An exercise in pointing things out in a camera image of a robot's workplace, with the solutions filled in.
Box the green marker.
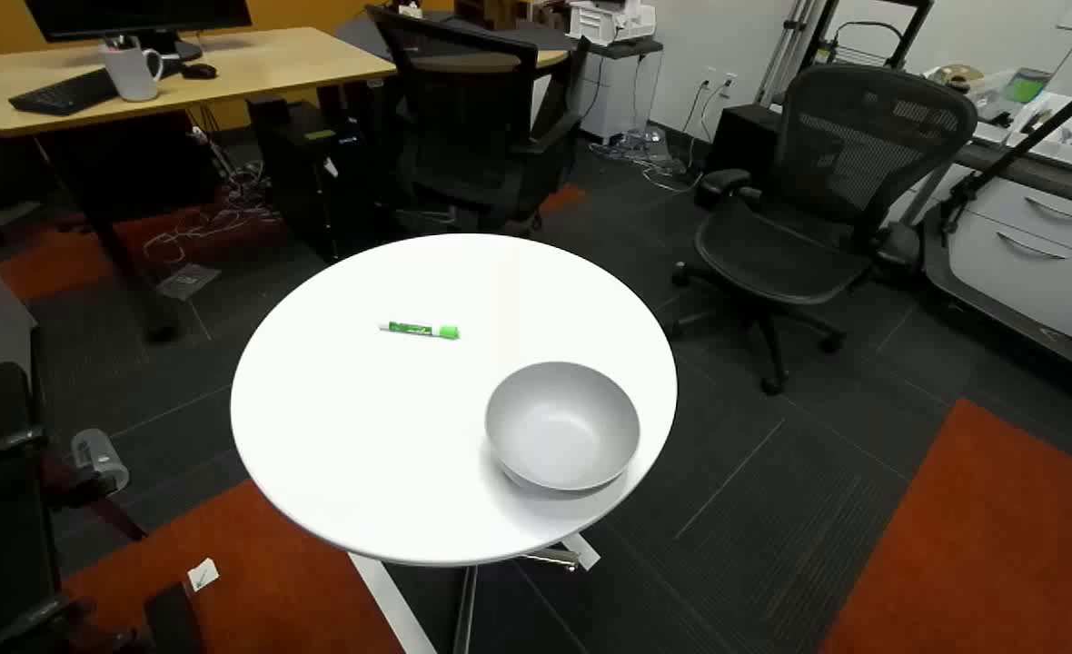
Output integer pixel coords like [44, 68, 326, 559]
[383, 319, 462, 341]

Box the white bowl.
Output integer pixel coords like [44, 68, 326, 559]
[485, 360, 639, 494]

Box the round white table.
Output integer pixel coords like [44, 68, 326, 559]
[228, 233, 681, 654]

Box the black mesh office chair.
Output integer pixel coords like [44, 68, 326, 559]
[673, 62, 978, 393]

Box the white paper scrap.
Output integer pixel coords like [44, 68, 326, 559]
[184, 556, 218, 592]

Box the black computer mouse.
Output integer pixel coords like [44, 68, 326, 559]
[183, 62, 218, 80]

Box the wooden desk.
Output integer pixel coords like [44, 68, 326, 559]
[0, 26, 401, 344]

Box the white mug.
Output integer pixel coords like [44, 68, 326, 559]
[101, 43, 165, 102]

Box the black monitor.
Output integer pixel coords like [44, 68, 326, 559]
[25, 0, 252, 62]

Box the white drawer cabinet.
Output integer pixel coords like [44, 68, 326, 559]
[949, 178, 1072, 337]

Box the black keyboard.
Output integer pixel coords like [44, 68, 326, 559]
[12, 68, 115, 118]

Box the black tripod pole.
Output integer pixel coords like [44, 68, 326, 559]
[939, 102, 1072, 233]

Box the black chair at left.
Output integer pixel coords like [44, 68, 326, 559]
[0, 280, 146, 654]

